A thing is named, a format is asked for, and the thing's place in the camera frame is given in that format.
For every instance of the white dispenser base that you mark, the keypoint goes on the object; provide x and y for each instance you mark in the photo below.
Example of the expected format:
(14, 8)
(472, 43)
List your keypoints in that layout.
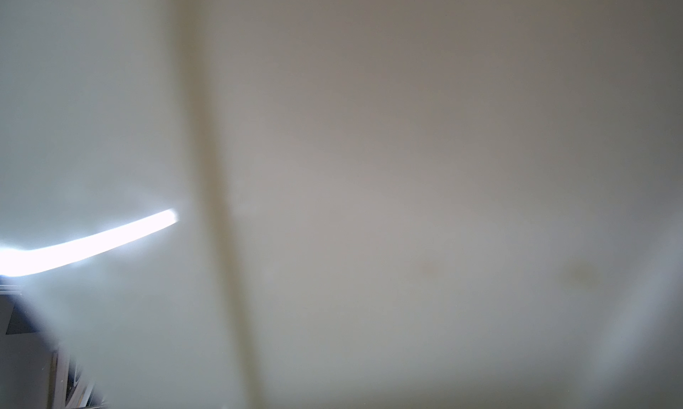
(350, 203)

